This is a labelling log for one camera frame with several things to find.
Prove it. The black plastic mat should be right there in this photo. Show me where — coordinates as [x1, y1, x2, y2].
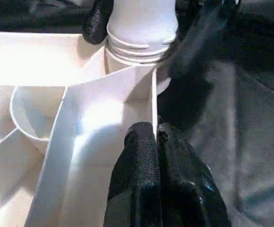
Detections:
[0, 0, 274, 227]

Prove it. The white plastic table top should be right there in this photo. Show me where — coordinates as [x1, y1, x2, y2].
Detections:
[0, 31, 173, 227]

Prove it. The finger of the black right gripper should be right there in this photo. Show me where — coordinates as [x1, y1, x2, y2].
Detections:
[83, 0, 115, 45]
[168, 0, 237, 80]

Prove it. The white plastic table leg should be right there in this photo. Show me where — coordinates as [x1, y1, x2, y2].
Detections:
[104, 0, 180, 74]

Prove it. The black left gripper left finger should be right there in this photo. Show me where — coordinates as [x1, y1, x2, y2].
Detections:
[103, 122, 161, 227]

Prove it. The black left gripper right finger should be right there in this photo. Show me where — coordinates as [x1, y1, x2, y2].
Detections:
[158, 123, 232, 227]

